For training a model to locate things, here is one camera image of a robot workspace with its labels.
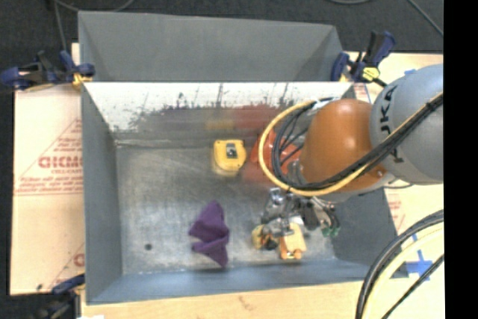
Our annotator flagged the purple cloth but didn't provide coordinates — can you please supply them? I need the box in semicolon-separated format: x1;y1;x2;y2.
187;199;231;268

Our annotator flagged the yellow and orange toy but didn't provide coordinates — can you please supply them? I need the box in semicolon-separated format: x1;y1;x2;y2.
250;222;308;261

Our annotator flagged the yellow tape measure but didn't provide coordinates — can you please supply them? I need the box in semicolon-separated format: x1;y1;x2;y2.
211;138;247;177

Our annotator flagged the grey metal bin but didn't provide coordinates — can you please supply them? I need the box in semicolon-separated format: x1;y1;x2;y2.
77;10;409;306

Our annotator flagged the brown cardboard board red print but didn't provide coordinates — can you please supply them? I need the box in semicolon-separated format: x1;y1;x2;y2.
9;42;444;297

